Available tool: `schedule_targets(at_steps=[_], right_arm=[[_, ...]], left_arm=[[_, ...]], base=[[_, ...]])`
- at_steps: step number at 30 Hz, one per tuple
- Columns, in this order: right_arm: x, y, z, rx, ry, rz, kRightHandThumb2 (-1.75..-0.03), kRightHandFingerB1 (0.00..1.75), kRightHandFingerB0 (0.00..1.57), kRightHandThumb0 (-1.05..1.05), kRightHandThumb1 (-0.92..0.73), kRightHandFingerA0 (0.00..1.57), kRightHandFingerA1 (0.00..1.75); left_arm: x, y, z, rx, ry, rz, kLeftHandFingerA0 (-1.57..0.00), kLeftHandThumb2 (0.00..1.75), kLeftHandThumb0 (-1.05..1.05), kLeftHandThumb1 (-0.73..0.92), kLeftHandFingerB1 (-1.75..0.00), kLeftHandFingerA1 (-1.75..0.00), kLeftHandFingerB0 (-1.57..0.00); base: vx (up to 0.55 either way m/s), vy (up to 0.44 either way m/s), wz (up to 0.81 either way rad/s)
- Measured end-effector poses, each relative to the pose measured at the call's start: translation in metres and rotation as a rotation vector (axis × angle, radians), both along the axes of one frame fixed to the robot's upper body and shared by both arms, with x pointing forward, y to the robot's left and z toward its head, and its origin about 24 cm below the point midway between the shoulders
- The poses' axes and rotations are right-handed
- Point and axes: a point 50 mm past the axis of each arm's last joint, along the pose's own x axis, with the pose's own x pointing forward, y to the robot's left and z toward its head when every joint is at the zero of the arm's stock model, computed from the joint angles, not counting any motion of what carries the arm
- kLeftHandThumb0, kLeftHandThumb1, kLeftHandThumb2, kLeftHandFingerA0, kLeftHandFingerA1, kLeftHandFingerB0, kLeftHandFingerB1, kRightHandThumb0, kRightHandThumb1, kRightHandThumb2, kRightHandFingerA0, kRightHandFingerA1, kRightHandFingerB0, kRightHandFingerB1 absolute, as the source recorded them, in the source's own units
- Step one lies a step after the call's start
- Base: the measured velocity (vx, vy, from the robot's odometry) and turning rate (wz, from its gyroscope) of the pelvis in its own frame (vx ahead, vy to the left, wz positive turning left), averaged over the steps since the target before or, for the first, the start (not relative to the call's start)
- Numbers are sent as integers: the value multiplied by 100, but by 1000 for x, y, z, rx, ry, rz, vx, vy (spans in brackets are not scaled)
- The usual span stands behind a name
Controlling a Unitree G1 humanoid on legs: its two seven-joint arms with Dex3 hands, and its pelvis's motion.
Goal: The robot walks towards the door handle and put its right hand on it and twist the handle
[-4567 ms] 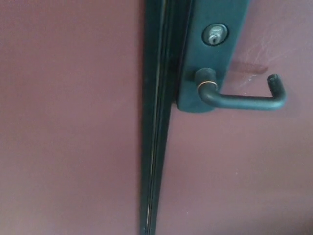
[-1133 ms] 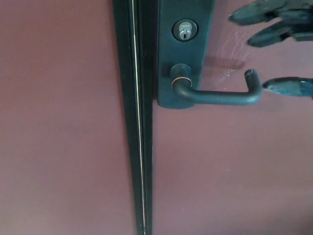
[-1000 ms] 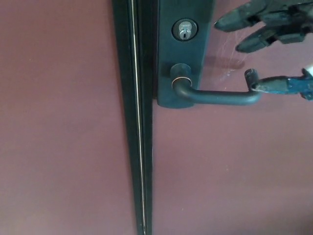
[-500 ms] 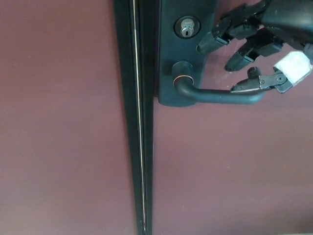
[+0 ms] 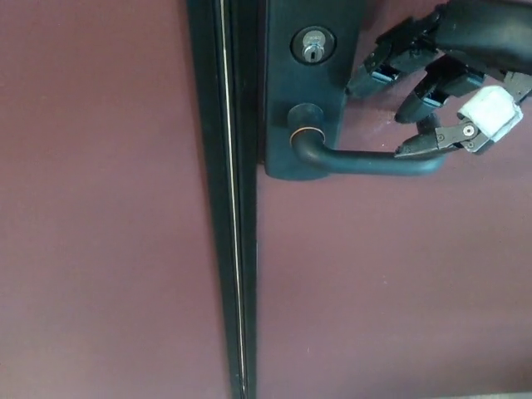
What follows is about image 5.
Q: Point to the plain maroon door leaf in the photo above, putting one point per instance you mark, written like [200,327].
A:
[95,208]

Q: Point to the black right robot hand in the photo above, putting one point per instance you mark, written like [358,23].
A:
[478,29]

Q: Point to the silver lock cylinder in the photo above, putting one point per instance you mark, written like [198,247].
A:
[313,45]

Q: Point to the black door edge seal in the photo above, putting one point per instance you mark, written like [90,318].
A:
[245,145]
[214,145]

